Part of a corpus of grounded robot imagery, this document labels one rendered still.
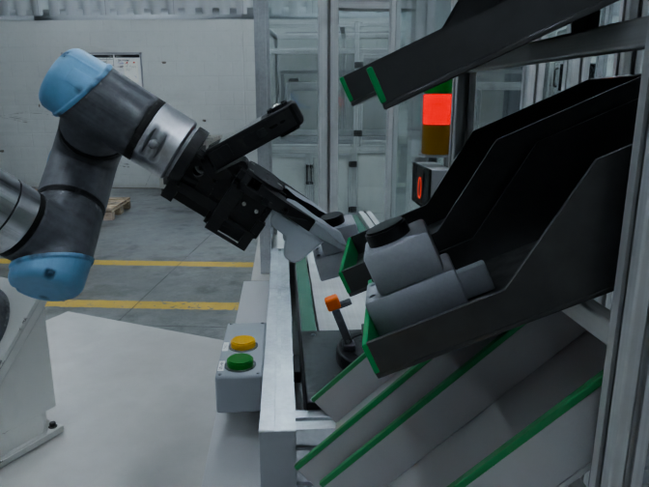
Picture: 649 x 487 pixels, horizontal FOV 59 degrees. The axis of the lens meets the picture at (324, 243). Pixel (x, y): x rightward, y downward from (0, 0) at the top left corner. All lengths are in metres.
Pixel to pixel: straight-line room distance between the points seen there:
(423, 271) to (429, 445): 0.20
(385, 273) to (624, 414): 0.16
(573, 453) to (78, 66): 0.56
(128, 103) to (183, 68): 8.47
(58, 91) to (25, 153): 9.49
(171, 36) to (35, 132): 2.60
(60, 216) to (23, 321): 0.28
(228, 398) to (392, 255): 0.55
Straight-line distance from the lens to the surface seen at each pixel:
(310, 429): 0.74
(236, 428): 0.95
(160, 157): 0.64
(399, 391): 0.53
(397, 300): 0.39
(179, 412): 1.01
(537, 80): 1.72
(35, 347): 0.94
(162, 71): 9.21
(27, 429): 0.97
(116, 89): 0.65
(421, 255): 0.38
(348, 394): 0.68
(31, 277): 0.65
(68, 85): 0.66
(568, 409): 0.38
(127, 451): 0.93
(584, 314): 0.38
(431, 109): 1.00
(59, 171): 0.71
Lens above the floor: 1.35
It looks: 14 degrees down
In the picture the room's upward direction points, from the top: straight up
